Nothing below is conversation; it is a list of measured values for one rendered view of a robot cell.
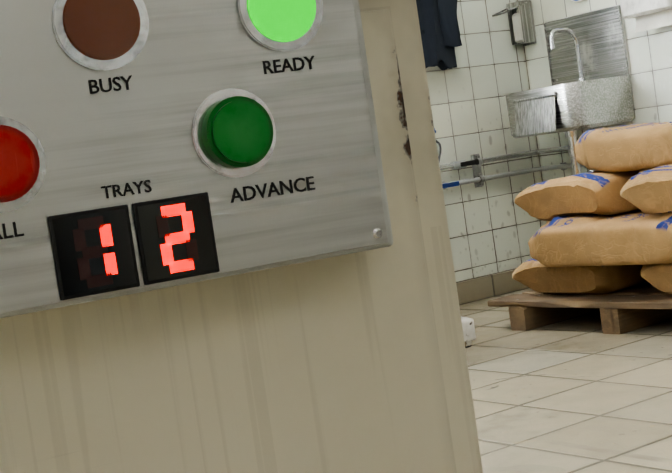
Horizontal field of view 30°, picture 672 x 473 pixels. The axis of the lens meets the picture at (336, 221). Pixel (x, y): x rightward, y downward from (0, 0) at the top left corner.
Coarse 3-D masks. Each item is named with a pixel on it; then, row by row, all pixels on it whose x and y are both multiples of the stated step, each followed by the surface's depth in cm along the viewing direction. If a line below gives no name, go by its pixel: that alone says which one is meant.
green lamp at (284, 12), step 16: (256, 0) 54; (272, 0) 54; (288, 0) 54; (304, 0) 55; (256, 16) 54; (272, 16) 54; (288, 16) 54; (304, 16) 55; (272, 32) 54; (288, 32) 54; (304, 32) 55
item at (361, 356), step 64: (384, 0) 60; (384, 64) 60; (384, 128) 60; (384, 256) 60; (448, 256) 61; (0, 320) 52; (64, 320) 53; (128, 320) 54; (192, 320) 56; (256, 320) 57; (320, 320) 58; (384, 320) 60; (448, 320) 61; (0, 384) 52; (64, 384) 53; (128, 384) 54; (192, 384) 56; (256, 384) 57; (320, 384) 58; (384, 384) 60; (448, 384) 61; (0, 448) 52; (64, 448) 53; (128, 448) 54; (192, 448) 56; (256, 448) 57; (320, 448) 58; (384, 448) 60; (448, 448) 61
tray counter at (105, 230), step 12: (84, 228) 50; (96, 228) 50; (108, 228) 51; (84, 240) 50; (108, 240) 51; (84, 252) 50; (96, 252) 50; (108, 252) 51; (84, 264) 50; (108, 264) 51; (84, 276) 50; (96, 276) 50; (108, 276) 51
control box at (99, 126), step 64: (0, 0) 49; (64, 0) 50; (192, 0) 53; (320, 0) 55; (0, 64) 49; (64, 64) 50; (128, 64) 51; (192, 64) 53; (256, 64) 54; (320, 64) 55; (64, 128) 50; (128, 128) 51; (192, 128) 52; (320, 128) 55; (64, 192) 50; (128, 192) 51; (192, 192) 53; (256, 192) 54; (320, 192) 55; (384, 192) 57; (0, 256) 49; (64, 256) 50; (128, 256) 51; (256, 256) 54; (320, 256) 55
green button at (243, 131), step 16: (240, 96) 53; (208, 112) 52; (224, 112) 52; (240, 112) 52; (256, 112) 53; (208, 128) 52; (224, 128) 52; (240, 128) 52; (256, 128) 53; (272, 128) 53; (208, 144) 52; (224, 144) 52; (240, 144) 52; (256, 144) 53; (224, 160) 52; (240, 160) 52; (256, 160) 53
